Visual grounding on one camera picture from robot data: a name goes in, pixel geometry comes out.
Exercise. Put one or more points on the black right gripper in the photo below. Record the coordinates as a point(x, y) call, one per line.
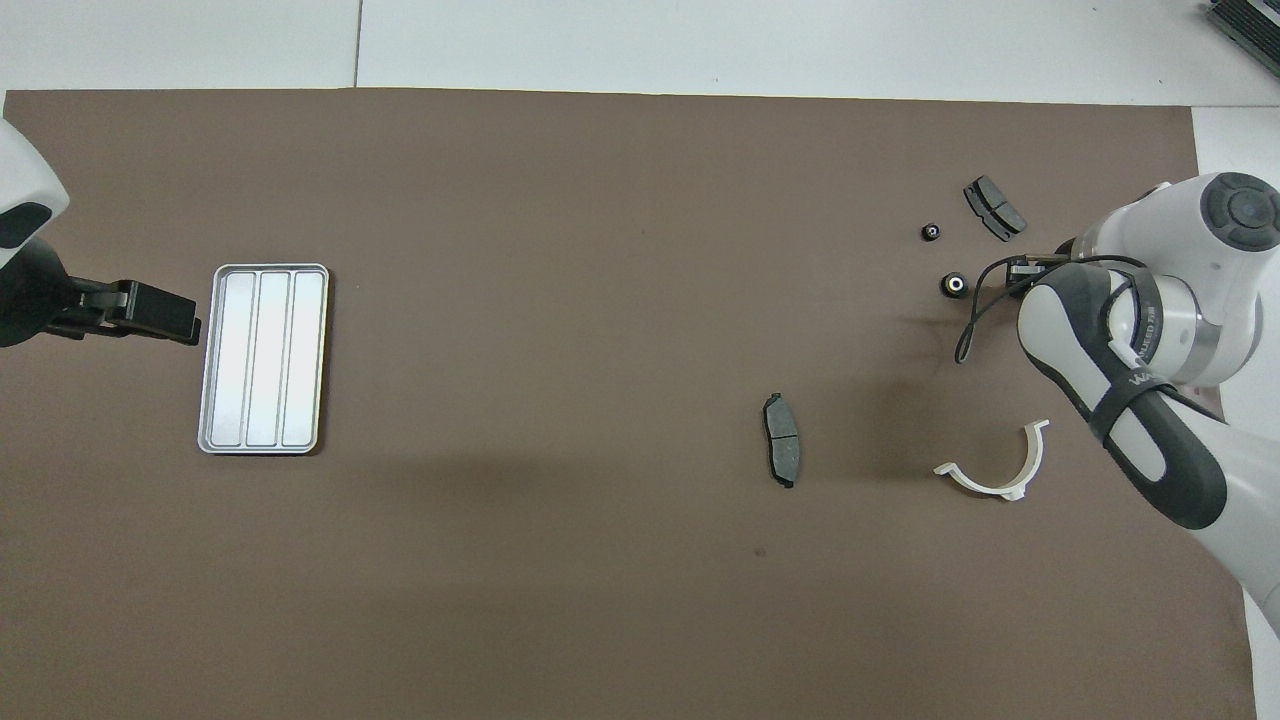
point(1070, 250)

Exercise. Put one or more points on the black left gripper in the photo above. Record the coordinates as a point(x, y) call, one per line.
point(30, 300)

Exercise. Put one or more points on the large black bearing gear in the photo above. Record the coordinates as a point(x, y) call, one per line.
point(955, 286)

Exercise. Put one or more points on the small black bearing gear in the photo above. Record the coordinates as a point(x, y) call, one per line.
point(931, 232)

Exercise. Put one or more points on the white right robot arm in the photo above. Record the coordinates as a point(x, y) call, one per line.
point(1200, 300)

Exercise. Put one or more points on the silver metal tray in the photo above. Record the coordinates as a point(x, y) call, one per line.
point(263, 360)

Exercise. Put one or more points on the short dark grey brake pad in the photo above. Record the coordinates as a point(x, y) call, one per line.
point(995, 208)

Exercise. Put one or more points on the long dark grey brake pad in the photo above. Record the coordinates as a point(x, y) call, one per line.
point(783, 440)

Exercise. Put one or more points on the grey ribbed equipment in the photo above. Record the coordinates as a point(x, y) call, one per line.
point(1250, 30)

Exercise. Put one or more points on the brown table mat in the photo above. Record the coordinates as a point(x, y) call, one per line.
point(560, 300)

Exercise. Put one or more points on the white curved plastic bracket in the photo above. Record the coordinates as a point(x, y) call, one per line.
point(1012, 491)

